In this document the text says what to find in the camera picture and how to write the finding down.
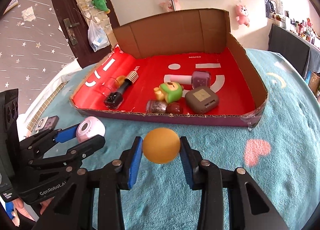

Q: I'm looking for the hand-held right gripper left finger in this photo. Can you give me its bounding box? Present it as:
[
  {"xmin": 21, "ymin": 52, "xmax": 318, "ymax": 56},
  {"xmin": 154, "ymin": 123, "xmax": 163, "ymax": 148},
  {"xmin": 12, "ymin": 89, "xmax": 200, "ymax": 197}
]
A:
[{"xmin": 36, "ymin": 136, "xmax": 143, "ymax": 230}]

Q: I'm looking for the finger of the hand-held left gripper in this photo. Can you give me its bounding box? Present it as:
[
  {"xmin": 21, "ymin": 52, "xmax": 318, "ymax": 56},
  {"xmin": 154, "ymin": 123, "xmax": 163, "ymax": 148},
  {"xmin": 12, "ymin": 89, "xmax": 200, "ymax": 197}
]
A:
[
  {"xmin": 27, "ymin": 135, "xmax": 106, "ymax": 170},
  {"xmin": 19, "ymin": 124, "xmax": 82, "ymax": 157}
]

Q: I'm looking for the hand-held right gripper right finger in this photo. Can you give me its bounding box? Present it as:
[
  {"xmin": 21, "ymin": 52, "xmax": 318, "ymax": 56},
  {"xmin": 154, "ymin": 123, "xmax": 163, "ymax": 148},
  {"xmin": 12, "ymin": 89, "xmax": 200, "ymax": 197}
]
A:
[{"xmin": 179, "ymin": 136, "xmax": 290, "ymax": 230}]

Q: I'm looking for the small black box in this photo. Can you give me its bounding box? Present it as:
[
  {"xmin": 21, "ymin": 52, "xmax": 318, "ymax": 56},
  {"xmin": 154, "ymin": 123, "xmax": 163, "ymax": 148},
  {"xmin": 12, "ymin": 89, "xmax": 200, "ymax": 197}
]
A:
[{"xmin": 104, "ymin": 81, "xmax": 132, "ymax": 110}]

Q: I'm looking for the glitter nail polish maroon cap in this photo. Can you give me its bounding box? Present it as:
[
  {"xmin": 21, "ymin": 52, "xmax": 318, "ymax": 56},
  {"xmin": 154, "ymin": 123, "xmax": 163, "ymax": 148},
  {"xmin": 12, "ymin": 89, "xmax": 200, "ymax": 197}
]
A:
[{"xmin": 146, "ymin": 99, "xmax": 184, "ymax": 115}]

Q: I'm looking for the clear plastic cup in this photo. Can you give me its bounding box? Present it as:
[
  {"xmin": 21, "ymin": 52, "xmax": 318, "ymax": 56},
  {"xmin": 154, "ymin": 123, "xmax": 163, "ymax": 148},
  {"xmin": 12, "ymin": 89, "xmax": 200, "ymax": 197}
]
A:
[{"xmin": 96, "ymin": 76, "xmax": 122, "ymax": 98}]

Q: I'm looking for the taupe eye shadow case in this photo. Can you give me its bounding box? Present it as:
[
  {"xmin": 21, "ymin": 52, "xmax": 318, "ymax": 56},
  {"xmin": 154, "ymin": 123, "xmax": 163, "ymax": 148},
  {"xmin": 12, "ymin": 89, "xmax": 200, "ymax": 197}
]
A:
[{"xmin": 185, "ymin": 86, "xmax": 220, "ymax": 115}]

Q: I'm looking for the green figurine toy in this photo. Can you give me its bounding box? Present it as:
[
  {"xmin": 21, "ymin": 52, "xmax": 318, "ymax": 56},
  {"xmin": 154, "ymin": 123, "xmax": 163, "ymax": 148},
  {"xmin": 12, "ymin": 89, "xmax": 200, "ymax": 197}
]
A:
[{"xmin": 153, "ymin": 82, "xmax": 184, "ymax": 104}]

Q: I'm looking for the purple nail polish pink cap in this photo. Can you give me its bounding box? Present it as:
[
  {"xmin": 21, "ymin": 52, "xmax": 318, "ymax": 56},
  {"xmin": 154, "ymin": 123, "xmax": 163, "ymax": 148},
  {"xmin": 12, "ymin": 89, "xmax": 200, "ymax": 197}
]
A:
[{"xmin": 170, "ymin": 71, "xmax": 211, "ymax": 88}]

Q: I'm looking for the cardboard box with red lining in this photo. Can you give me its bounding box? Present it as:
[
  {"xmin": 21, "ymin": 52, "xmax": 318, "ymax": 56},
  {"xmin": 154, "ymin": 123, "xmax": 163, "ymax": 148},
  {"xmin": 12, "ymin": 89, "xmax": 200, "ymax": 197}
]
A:
[{"xmin": 69, "ymin": 8, "xmax": 268, "ymax": 128}]

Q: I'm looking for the person's left hand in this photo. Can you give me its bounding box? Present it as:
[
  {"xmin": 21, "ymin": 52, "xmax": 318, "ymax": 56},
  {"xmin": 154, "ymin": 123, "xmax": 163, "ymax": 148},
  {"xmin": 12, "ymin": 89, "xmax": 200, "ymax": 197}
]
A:
[{"xmin": 11, "ymin": 196, "xmax": 54, "ymax": 222}]

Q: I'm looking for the teal fleece blanket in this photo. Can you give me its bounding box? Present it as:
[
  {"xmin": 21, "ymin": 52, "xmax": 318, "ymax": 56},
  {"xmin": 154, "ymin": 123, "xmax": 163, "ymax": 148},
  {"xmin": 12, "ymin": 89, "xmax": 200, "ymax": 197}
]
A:
[{"xmin": 24, "ymin": 47, "xmax": 320, "ymax": 230}]

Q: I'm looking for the white plastic bag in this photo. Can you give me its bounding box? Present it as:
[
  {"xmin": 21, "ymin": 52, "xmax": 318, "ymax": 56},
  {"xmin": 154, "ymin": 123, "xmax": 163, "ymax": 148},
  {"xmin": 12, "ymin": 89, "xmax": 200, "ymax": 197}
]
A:
[{"xmin": 87, "ymin": 19, "xmax": 110, "ymax": 52}]

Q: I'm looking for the dark brown door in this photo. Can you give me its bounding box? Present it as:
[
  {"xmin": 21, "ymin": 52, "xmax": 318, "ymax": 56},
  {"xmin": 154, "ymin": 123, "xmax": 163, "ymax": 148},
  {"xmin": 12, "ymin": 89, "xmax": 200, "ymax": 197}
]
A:
[{"xmin": 46, "ymin": 0, "xmax": 120, "ymax": 68}]

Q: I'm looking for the green plush toy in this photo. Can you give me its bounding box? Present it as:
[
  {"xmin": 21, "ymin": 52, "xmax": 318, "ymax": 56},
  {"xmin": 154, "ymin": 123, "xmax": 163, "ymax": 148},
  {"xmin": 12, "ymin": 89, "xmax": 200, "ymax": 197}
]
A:
[{"xmin": 91, "ymin": 0, "xmax": 110, "ymax": 14}]

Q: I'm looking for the pink pig plush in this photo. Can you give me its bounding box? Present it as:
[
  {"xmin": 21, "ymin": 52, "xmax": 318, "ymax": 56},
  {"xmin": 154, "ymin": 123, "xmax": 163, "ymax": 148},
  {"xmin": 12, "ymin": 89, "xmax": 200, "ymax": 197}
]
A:
[{"xmin": 235, "ymin": 4, "xmax": 250, "ymax": 27}]

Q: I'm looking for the grey cloth covered table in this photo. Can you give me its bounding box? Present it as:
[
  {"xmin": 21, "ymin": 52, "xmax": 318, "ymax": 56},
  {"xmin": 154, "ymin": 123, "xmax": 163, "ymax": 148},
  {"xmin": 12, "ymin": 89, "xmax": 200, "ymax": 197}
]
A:
[{"xmin": 268, "ymin": 24, "xmax": 320, "ymax": 80}]

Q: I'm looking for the pale pink plush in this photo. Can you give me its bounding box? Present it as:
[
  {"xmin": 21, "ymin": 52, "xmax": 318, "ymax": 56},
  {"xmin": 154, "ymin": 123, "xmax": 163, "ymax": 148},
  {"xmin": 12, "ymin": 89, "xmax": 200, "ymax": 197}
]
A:
[{"xmin": 159, "ymin": 0, "xmax": 181, "ymax": 12}]

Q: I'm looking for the row of cosmetic bottles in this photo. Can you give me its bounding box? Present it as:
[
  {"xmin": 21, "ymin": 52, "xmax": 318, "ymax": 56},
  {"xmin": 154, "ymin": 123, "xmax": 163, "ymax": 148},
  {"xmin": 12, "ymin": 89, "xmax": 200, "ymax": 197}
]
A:
[{"xmin": 274, "ymin": 11, "xmax": 320, "ymax": 50}]

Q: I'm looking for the metal door handle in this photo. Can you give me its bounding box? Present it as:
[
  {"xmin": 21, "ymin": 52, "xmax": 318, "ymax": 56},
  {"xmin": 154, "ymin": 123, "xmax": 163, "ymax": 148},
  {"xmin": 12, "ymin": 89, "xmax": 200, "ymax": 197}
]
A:
[{"xmin": 63, "ymin": 18, "xmax": 80, "ymax": 46}]

